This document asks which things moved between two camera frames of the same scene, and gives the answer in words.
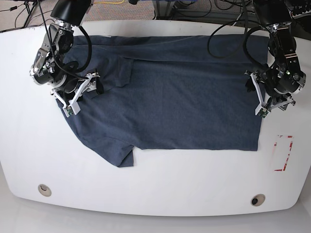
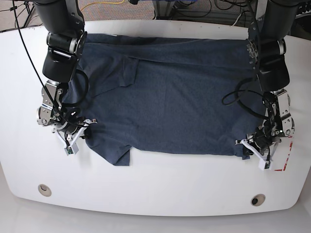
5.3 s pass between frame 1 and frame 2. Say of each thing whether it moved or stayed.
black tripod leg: stayed
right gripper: moved
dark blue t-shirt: stayed
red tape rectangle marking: stayed
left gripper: moved
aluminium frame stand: stayed
